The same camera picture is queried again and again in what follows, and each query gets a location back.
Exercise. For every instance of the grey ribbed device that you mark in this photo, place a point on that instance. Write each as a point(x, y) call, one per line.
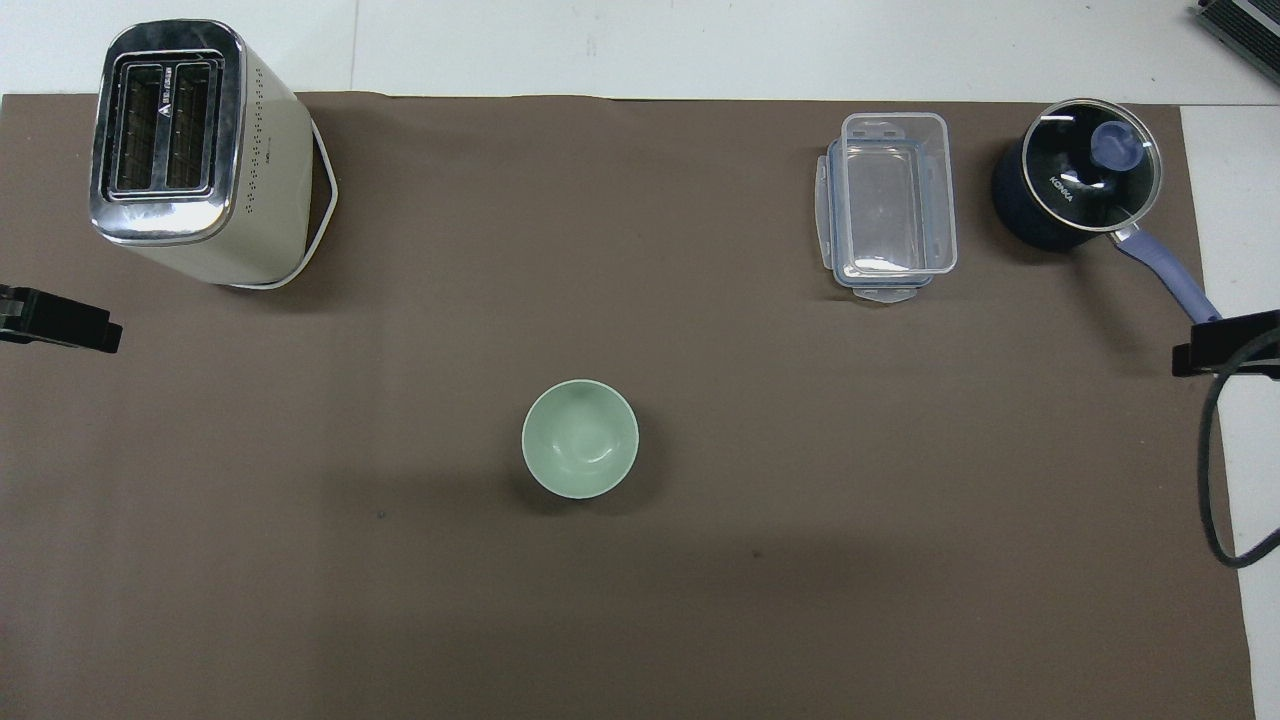
point(1245, 28)

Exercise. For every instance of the black stand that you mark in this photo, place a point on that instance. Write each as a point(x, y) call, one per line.
point(55, 322)
point(1228, 342)

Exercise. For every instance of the silver two-slot toaster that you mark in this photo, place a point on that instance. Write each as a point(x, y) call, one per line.
point(170, 150)

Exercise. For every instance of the green bowl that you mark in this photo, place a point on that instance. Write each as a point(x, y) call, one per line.
point(580, 440)

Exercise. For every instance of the glass saucepan lid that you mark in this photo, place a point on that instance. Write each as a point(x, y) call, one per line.
point(1090, 165)

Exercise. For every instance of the clear container lid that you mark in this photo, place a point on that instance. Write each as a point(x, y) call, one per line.
point(826, 215)

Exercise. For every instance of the clear plastic food container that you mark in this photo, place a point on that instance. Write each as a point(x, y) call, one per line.
point(895, 195)

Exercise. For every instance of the dark blue saucepan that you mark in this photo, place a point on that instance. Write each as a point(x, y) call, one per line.
point(1020, 215)

